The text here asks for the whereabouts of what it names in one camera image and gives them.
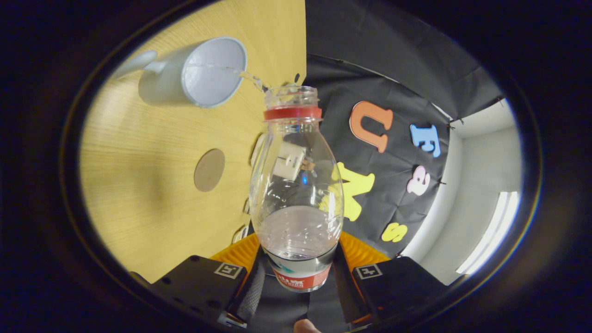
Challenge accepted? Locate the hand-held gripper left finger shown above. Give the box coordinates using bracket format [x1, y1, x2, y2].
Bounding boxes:
[150, 233, 266, 327]

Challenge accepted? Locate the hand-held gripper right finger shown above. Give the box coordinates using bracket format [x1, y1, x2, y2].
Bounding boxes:
[334, 231, 449, 327]

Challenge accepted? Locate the clear plastic juice bottle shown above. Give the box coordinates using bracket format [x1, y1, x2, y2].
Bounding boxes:
[249, 86, 345, 293]

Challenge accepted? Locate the white cup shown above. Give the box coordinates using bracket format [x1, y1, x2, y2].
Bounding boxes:
[111, 37, 248, 108]

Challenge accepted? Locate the white toaster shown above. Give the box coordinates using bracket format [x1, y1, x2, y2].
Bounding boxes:
[273, 141, 306, 181]

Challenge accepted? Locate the wooden table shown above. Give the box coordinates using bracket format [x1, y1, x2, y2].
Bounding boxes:
[80, 0, 307, 284]

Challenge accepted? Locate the long ceiling light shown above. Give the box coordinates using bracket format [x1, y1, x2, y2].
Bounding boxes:
[456, 191, 521, 276]

